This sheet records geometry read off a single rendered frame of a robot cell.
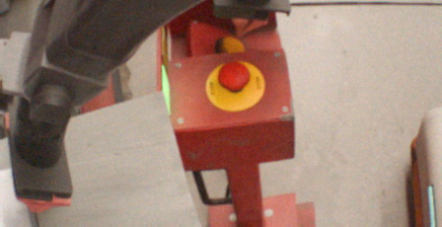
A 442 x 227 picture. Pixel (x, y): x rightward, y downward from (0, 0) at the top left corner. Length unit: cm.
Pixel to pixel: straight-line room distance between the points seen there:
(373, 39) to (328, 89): 24
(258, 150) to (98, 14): 65
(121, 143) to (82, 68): 28
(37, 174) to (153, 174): 15
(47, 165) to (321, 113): 132
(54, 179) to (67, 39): 21
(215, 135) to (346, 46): 105
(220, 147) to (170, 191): 34
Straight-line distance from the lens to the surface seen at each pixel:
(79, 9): 37
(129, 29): 37
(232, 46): 104
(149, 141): 67
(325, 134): 180
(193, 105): 94
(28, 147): 55
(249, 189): 127
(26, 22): 100
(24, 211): 67
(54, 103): 42
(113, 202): 65
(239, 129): 93
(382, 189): 173
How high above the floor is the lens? 158
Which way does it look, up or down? 58 degrees down
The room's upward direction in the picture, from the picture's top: 11 degrees counter-clockwise
